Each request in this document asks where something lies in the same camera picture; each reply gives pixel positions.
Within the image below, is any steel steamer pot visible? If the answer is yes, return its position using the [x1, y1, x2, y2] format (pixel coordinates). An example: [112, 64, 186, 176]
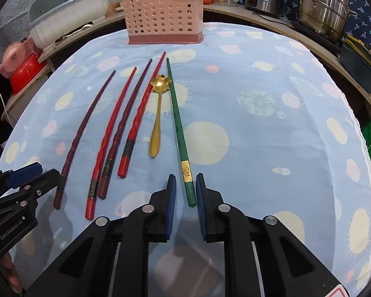
[296, 0, 358, 43]

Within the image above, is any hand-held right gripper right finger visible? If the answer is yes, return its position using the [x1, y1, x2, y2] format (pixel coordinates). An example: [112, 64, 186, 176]
[195, 173, 351, 297]

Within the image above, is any red plastic basin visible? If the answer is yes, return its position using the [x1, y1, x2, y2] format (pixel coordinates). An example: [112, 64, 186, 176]
[9, 54, 49, 95]

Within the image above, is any dark brown twisted chopstick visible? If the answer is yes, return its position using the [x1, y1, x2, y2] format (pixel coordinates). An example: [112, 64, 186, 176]
[97, 58, 153, 200]

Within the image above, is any grey lidded dish drainer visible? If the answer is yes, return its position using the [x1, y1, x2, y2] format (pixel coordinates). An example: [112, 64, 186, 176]
[28, 0, 109, 49]

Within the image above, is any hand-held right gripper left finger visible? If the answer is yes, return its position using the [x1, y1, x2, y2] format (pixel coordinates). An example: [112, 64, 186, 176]
[23, 174, 177, 297]

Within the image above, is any blue printed tablecloth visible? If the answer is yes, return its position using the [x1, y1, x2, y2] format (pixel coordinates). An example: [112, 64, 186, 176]
[0, 22, 371, 297]

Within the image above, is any dark purple twisted chopstick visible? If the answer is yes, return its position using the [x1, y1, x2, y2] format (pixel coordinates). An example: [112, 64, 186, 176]
[53, 70, 117, 210]

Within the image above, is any person's left hand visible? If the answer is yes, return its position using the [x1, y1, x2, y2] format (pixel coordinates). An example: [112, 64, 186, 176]
[0, 249, 24, 295]

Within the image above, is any grey striped cloth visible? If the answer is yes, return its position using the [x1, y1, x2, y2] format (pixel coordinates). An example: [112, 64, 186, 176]
[0, 0, 35, 54]

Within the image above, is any green chopstick gold band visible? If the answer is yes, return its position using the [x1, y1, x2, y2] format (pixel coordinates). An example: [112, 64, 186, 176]
[166, 57, 197, 207]

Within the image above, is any pink plastic basket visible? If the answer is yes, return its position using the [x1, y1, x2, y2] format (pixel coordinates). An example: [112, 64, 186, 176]
[0, 40, 35, 78]

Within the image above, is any gold flower spoon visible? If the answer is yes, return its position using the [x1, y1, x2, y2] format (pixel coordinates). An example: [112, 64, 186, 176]
[148, 74, 173, 158]

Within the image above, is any red twisted chopstick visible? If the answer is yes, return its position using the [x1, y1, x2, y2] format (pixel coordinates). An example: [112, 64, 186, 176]
[117, 51, 167, 179]
[85, 67, 138, 221]

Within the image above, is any black power cable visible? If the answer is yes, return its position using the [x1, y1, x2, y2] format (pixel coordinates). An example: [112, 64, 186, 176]
[253, 12, 295, 23]

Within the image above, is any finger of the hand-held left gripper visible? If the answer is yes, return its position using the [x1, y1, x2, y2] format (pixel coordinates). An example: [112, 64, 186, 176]
[0, 169, 61, 215]
[0, 162, 44, 199]

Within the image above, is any stack of dark dishes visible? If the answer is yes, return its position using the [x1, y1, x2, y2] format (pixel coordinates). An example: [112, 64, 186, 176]
[340, 33, 371, 94]

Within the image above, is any black induction cooker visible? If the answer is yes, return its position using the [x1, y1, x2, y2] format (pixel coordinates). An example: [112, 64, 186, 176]
[292, 20, 344, 54]

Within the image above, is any pink perforated utensil holder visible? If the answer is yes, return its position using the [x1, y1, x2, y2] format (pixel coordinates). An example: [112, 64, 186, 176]
[120, 0, 205, 46]

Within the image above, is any white power cable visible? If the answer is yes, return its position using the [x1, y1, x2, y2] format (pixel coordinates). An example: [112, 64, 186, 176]
[0, 67, 12, 122]

